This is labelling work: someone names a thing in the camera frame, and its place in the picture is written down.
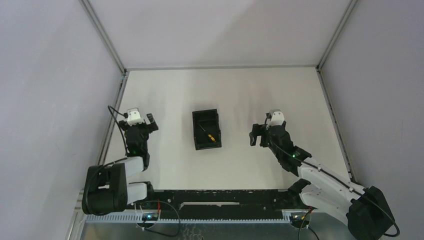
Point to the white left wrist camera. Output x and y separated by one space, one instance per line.
134 117

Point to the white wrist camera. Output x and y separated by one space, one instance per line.
134 117
275 118

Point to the black yellow screwdriver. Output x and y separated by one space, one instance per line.
207 134

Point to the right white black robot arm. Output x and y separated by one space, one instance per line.
364 210

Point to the aluminium frame profile left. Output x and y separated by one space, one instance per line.
78 218

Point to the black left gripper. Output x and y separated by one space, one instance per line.
137 126

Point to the black plastic bin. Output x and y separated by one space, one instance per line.
206 129

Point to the aluminium frame profile right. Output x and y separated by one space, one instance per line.
335 122

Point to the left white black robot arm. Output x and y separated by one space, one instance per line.
107 188

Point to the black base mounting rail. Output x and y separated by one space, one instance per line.
227 204

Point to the right green circuit board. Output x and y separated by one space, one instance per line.
297 217

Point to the left green circuit board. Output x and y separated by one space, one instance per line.
150 217

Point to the aluminium frame profile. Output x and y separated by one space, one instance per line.
335 122
78 218

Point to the white slotted cable duct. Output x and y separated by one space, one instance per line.
132 217

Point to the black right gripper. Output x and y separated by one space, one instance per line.
257 130

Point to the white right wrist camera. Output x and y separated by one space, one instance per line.
275 118

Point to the green circuit board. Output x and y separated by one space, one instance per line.
297 217
150 217

